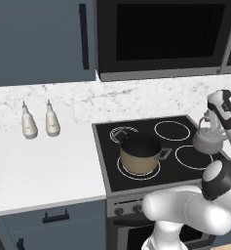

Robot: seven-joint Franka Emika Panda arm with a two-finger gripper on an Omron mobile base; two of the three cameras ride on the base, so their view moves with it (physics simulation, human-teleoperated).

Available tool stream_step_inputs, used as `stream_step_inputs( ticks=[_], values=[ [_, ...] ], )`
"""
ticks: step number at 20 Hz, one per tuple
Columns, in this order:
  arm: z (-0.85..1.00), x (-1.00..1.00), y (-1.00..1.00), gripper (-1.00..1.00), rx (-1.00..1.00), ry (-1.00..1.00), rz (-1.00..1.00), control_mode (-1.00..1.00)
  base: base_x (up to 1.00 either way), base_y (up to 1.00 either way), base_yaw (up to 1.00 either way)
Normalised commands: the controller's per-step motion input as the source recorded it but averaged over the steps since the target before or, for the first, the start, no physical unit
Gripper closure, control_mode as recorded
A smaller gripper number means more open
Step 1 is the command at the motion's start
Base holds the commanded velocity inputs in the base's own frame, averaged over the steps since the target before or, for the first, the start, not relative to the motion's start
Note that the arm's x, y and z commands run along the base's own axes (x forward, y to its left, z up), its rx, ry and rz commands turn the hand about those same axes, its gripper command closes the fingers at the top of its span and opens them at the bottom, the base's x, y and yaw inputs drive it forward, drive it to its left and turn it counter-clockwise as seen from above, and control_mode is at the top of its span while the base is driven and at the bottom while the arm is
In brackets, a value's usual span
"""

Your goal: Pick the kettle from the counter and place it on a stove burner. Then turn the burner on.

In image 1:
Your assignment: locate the black upper cupboard handle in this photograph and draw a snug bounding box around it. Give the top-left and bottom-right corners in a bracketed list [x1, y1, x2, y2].
[78, 3, 91, 70]

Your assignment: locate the blue-grey drawer front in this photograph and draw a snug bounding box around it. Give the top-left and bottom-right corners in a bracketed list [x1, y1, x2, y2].
[1, 198, 107, 236]

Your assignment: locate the black microwave door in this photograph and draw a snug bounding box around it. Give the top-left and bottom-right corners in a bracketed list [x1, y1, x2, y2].
[96, 0, 231, 74]

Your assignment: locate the tan pot with black interior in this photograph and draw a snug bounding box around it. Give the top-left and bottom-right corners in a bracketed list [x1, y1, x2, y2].
[115, 127, 173, 176]

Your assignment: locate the blue-grey cupboard door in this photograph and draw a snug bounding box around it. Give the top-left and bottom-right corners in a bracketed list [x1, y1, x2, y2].
[0, 0, 97, 88]
[8, 223, 107, 250]

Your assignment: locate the black cupboard handle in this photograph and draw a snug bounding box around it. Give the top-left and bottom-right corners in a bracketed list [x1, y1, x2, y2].
[78, 3, 91, 70]
[16, 237, 25, 250]

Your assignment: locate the black stove hob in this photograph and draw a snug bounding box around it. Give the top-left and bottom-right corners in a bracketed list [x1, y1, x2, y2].
[92, 114, 231, 218]

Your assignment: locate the blue-grey lower cupboard door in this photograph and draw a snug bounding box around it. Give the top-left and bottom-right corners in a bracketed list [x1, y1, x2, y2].
[8, 223, 107, 250]

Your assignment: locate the black lower cupboard handle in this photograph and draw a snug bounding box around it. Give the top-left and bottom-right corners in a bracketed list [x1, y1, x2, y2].
[16, 237, 25, 250]

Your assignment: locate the black stove knob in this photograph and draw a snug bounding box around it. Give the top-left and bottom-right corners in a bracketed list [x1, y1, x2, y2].
[132, 203, 143, 214]
[114, 206, 125, 217]

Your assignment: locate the white bottle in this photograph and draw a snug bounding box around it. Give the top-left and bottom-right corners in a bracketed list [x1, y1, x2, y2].
[20, 100, 39, 141]
[44, 98, 61, 138]

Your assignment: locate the black drawer handle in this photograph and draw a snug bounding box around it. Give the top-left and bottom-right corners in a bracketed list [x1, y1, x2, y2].
[42, 209, 70, 225]

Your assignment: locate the black oven door handle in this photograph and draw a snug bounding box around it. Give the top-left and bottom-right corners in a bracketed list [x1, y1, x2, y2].
[112, 217, 154, 228]

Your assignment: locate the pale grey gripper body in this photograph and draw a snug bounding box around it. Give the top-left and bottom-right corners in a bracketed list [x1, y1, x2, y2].
[204, 108, 219, 126]

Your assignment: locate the black oven door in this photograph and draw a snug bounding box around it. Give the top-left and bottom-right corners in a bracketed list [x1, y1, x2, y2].
[106, 215, 218, 250]

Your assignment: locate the blue-grey upper cupboard door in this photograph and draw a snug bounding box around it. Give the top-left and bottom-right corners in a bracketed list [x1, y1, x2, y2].
[0, 0, 97, 88]

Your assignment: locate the grey kettle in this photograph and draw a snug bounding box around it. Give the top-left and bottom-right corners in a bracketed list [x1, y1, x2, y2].
[192, 116, 229, 155]

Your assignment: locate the black microwave oven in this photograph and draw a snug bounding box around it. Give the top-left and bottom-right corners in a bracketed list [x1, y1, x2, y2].
[94, 0, 231, 83]

